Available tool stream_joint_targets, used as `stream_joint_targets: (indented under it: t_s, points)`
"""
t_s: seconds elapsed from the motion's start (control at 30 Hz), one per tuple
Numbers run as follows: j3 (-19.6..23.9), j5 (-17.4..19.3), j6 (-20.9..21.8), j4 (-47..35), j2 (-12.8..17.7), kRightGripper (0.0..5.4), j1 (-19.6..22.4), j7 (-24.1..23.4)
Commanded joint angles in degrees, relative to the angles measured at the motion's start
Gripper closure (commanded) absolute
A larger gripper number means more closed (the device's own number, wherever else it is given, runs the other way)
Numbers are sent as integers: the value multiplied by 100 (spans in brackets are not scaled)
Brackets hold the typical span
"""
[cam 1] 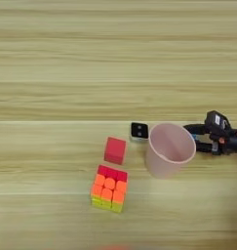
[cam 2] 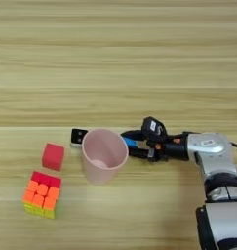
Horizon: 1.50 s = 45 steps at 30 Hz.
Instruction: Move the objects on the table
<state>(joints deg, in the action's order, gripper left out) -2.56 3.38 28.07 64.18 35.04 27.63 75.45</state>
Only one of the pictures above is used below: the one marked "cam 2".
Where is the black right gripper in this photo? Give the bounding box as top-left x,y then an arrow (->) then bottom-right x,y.
120,129 -> 191,163

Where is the colourful puzzle cube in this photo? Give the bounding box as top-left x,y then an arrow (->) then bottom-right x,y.
21,170 -> 63,220

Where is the red foam cube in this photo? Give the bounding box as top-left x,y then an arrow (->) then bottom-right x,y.
41,142 -> 65,172

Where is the black box with white label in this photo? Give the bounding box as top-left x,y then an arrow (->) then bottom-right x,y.
140,115 -> 169,145

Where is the pink plastic cup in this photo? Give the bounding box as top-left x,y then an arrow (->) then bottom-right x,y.
81,128 -> 130,186

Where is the black and white small cube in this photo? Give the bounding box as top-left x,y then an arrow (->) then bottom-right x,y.
70,128 -> 89,149

